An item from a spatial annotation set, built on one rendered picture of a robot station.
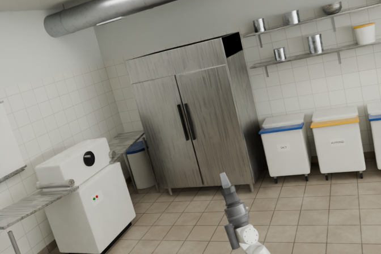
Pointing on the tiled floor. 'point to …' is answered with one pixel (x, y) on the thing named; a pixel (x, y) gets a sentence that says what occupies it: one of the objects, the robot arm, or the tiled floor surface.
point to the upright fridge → (199, 113)
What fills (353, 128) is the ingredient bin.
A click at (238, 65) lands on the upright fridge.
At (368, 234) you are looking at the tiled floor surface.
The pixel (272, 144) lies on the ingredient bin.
